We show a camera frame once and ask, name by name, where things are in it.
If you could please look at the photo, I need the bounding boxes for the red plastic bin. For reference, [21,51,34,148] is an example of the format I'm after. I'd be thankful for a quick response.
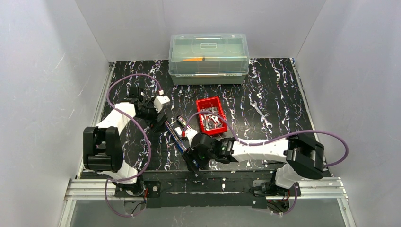
[196,96,227,136]

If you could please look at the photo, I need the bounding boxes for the blue stapler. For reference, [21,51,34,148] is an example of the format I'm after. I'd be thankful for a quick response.
[165,121,199,172]

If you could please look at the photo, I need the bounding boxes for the black silver stapler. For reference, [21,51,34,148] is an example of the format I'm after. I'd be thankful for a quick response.
[177,115,187,127]

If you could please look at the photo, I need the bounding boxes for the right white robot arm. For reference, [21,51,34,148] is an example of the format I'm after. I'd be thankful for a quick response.
[183,133,324,189]

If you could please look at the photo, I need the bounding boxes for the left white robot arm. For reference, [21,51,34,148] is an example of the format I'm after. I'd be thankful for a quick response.
[83,87,170,185]

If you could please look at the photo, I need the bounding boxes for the pile of staple strips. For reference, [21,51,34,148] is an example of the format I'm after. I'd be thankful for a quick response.
[201,107,223,131]

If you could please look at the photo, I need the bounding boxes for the silver open-end wrench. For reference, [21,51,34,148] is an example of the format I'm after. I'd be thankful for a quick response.
[250,100,273,128]

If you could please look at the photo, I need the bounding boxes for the clear plastic storage box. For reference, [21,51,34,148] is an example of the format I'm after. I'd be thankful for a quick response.
[168,33,250,85]

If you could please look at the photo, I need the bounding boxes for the orange tool inside box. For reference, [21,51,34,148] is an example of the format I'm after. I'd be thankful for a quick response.
[183,57,205,61]

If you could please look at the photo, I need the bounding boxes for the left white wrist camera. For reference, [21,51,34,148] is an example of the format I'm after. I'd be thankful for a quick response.
[152,90,170,113]

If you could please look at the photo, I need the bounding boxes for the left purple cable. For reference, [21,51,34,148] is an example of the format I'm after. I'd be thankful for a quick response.
[104,73,165,218]

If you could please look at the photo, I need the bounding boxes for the purple cable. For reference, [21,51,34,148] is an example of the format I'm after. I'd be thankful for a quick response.
[104,73,165,218]
[183,110,349,217]

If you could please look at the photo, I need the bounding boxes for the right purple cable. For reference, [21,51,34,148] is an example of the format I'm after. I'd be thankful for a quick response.
[183,110,349,217]

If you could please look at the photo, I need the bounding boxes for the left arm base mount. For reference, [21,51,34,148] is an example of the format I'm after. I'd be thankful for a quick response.
[113,180,161,198]

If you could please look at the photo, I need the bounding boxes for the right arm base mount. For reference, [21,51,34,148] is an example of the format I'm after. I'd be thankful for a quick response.
[248,179,301,201]

